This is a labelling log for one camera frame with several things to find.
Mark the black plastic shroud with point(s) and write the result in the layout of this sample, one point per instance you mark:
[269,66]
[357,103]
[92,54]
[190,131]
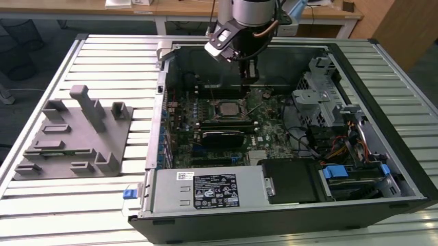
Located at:
[290,179]

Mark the metal locking lever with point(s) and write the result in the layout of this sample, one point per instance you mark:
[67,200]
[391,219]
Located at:
[212,95]
[257,107]

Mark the green RAM stick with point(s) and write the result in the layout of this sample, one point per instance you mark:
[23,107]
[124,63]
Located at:
[68,153]

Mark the blue drive latch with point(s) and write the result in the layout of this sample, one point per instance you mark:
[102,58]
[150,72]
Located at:
[385,170]

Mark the CPU socket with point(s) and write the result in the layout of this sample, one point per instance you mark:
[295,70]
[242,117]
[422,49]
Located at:
[242,115]

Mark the green motherboard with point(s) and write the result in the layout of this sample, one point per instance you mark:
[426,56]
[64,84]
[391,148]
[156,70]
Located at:
[274,128]

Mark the small black box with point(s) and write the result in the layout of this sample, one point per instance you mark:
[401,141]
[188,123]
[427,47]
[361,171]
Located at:
[349,5]

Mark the small white box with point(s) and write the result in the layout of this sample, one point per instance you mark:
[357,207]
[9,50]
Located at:
[142,2]

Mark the silver CPU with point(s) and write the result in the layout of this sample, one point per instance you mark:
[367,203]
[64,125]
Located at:
[228,109]

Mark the silver chipset heat sink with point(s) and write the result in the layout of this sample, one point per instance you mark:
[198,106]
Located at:
[257,155]

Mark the blue case latch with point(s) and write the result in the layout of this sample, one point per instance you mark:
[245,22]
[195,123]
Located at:
[130,194]

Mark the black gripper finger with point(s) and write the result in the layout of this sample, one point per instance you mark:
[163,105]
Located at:
[243,77]
[253,70]

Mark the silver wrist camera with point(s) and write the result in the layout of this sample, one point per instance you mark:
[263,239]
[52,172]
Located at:
[220,43]

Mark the silver power supply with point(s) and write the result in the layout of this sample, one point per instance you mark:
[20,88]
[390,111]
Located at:
[164,189]

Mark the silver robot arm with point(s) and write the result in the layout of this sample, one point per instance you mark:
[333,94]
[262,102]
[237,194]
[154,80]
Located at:
[253,12]

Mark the hard disk in blue carrier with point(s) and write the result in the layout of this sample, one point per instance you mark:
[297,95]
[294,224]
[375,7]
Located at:
[337,174]

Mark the grey parts rack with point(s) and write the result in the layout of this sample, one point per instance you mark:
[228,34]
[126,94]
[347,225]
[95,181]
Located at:
[86,143]

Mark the black mesh waste basket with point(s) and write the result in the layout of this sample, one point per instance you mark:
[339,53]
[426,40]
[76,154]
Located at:
[20,46]

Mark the black PC case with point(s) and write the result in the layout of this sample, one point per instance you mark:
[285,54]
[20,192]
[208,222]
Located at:
[239,225]

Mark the black expansion slot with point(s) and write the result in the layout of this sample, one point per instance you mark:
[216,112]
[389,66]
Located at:
[210,162]

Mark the wooden cabinet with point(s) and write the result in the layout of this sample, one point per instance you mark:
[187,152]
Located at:
[403,30]

